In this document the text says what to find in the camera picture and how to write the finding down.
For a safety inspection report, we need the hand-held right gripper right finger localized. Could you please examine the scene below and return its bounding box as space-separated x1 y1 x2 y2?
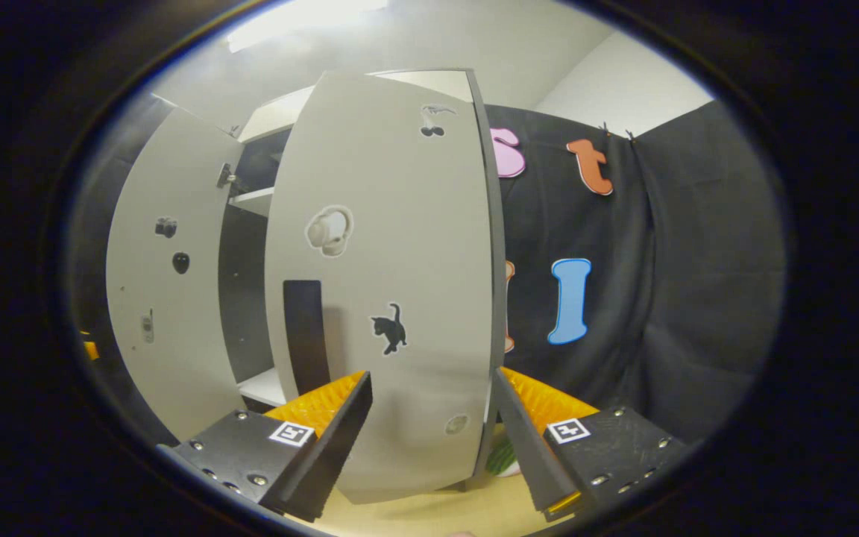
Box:
493 367 691 521

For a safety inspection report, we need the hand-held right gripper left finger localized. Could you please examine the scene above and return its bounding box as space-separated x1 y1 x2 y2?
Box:
157 371 374 523

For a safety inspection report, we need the white cabinet door camera sticker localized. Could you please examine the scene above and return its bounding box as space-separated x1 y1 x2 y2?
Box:
105 104 245 442

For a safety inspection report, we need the white cabinet door headphone sticker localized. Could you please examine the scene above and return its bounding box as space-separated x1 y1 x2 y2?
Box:
264 71 496 504

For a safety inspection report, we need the white grey cabinet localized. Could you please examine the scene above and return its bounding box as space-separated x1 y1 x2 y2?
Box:
217 69 509 493

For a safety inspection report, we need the green striped watermelon toy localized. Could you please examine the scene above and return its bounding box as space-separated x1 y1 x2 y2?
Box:
485 436 522 478

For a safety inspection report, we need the black backdrop cloth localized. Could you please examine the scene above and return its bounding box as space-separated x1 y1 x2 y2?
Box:
64 93 788 445

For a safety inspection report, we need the black door handle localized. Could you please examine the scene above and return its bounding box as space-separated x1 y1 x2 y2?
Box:
283 280 332 396

